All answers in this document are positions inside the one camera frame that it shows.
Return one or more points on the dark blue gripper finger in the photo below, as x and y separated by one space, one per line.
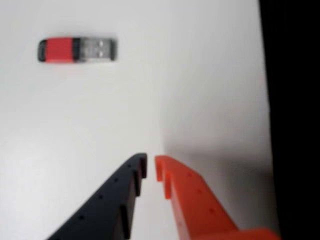
110 207

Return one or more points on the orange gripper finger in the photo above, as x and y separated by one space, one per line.
197 207

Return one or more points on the red and black usb stick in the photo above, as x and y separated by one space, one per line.
60 49

